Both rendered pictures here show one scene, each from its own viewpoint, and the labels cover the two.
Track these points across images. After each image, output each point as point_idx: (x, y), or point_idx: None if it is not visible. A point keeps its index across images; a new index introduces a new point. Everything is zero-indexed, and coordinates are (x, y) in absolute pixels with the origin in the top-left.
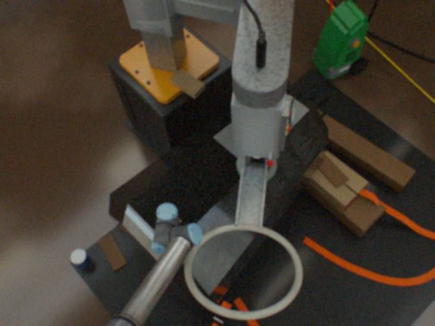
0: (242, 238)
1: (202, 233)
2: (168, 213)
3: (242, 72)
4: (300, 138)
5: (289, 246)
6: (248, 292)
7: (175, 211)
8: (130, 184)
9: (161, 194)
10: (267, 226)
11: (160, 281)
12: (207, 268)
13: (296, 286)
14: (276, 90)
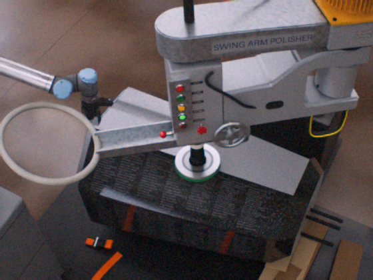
0: (132, 193)
1: (66, 96)
2: (84, 75)
3: (174, 13)
4: (259, 203)
5: (78, 174)
6: (130, 262)
7: (88, 79)
8: (162, 95)
9: (144, 105)
10: (165, 225)
11: (7, 65)
12: (94, 173)
13: (32, 175)
14: (164, 38)
